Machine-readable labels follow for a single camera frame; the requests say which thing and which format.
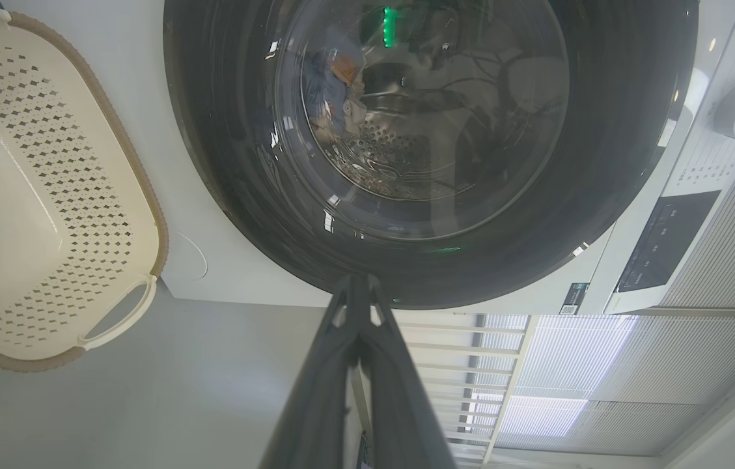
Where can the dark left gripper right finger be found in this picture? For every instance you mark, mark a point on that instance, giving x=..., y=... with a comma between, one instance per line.
x=400, y=404

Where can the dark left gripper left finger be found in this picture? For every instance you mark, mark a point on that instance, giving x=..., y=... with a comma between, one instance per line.
x=321, y=404

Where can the black round glass washer door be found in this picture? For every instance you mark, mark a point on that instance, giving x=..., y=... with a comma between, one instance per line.
x=224, y=130

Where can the blue cartoon print garment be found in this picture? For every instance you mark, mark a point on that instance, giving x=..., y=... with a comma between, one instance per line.
x=334, y=91

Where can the white front-load washing machine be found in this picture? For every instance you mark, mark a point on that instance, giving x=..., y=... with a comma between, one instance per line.
x=250, y=273

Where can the cream perforated laundry basket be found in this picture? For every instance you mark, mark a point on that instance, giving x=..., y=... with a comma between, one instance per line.
x=28, y=195

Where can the round white filter cover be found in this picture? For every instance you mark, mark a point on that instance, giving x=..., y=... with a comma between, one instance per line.
x=188, y=257

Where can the black QR code sticker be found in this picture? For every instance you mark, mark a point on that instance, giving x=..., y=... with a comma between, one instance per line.
x=574, y=298

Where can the black washer display panel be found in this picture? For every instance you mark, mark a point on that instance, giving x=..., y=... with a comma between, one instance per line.
x=666, y=241

